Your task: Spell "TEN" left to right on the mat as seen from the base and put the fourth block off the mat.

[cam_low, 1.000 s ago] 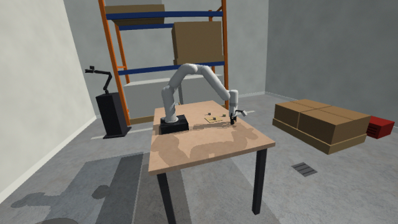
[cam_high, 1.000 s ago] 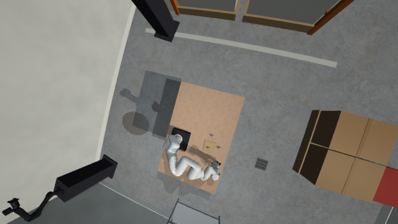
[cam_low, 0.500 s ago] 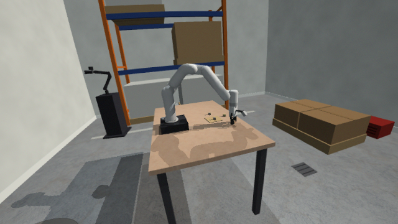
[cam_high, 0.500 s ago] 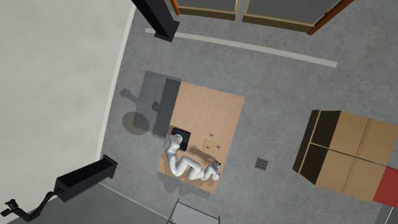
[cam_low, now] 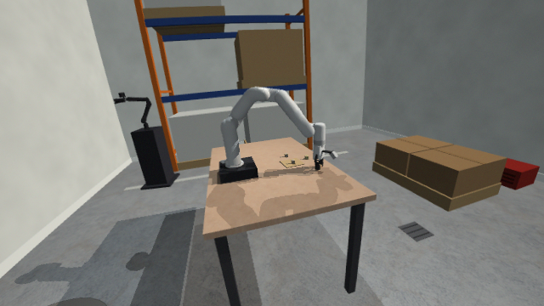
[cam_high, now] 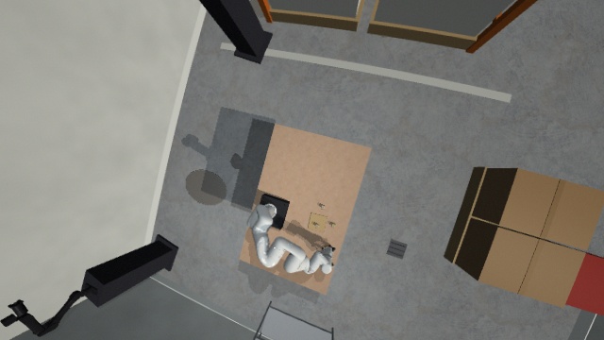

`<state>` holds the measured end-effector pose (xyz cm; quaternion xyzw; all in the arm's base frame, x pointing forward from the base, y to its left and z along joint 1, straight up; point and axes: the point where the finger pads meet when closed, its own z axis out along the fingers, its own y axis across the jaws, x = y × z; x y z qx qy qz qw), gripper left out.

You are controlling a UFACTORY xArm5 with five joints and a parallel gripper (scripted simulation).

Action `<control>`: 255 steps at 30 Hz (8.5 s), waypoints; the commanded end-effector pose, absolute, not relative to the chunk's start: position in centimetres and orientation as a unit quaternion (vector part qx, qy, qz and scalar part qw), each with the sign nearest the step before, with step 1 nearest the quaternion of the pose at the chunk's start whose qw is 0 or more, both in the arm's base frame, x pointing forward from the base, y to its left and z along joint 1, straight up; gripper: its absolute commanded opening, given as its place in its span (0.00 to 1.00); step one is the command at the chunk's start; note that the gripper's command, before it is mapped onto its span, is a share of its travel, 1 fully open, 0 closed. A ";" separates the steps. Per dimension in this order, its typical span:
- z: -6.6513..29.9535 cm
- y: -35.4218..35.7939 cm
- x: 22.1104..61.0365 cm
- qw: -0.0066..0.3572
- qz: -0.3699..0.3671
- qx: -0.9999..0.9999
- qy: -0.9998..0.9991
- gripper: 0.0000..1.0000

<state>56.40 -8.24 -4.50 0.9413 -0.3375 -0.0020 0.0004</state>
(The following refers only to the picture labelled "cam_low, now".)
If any tan flat mat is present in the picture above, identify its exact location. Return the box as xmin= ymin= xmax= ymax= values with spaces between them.
xmin=280 ymin=158 xmax=305 ymax=168

